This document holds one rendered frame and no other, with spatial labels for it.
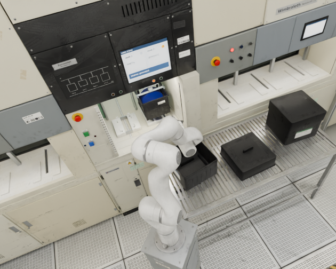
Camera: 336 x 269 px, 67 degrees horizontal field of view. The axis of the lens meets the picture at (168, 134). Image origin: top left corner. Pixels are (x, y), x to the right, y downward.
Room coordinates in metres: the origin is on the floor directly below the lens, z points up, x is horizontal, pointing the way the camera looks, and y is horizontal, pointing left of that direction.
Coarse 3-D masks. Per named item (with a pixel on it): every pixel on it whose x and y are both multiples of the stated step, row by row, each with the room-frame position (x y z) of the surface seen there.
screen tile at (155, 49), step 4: (164, 44) 1.39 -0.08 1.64; (152, 48) 1.37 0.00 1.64; (156, 48) 1.37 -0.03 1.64; (160, 48) 1.38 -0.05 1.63; (164, 48) 1.39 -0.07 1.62; (148, 52) 1.36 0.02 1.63; (152, 52) 1.37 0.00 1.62; (156, 52) 1.37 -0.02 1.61; (164, 52) 1.38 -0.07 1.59; (160, 56) 1.38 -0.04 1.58; (164, 56) 1.38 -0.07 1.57; (148, 60) 1.36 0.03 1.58; (152, 60) 1.36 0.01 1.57; (156, 60) 1.37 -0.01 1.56; (160, 60) 1.38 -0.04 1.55; (164, 60) 1.38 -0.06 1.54; (152, 64) 1.36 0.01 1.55
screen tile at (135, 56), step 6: (132, 54) 1.34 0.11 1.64; (138, 54) 1.35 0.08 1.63; (144, 54) 1.36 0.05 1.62; (126, 60) 1.33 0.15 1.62; (132, 60) 1.34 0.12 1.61; (144, 60) 1.35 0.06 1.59; (126, 66) 1.33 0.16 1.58; (132, 66) 1.34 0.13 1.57; (138, 66) 1.34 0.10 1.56; (144, 66) 1.35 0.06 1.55
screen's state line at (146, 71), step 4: (160, 64) 1.38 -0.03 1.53; (164, 64) 1.38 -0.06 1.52; (168, 64) 1.39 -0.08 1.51; (148, 68) 1.36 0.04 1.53; (152, 68) 1.36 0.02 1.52; (156, 68) 1.37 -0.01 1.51; (160, 68) 1.37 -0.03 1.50; (136, 72) 1.34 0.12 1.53; (140, 72) 1.34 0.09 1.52; (144, 72) 1.35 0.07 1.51; (148, 72) 1.36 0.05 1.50; (132, 76) 1.33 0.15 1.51; (136, 76) 1.34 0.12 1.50
